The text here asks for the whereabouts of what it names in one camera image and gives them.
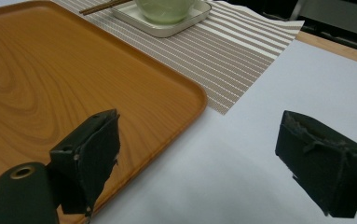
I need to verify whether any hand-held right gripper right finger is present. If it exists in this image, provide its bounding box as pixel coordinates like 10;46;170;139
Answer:
274;110;357;218

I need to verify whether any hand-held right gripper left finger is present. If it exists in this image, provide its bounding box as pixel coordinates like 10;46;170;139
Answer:
48;108;121;217

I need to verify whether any wooden serving tray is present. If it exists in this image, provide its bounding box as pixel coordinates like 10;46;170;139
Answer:
0;0;208;224

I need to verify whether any white square plate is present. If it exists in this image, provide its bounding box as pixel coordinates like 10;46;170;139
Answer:
110;0;213;39

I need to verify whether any brown chopstick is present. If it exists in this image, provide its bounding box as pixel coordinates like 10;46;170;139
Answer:
80;0;134;17
78;0;131;15

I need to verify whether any pale green bowl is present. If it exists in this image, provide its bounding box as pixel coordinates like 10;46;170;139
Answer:
133;0;199;25

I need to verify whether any pale table cover sheet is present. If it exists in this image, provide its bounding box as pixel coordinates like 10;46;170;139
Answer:
0;0;357;224

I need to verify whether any striped woven placemat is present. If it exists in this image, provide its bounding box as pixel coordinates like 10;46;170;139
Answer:
53;0;305;116

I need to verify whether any white metal desk frame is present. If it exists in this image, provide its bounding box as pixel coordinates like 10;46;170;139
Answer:
289;0;357;40

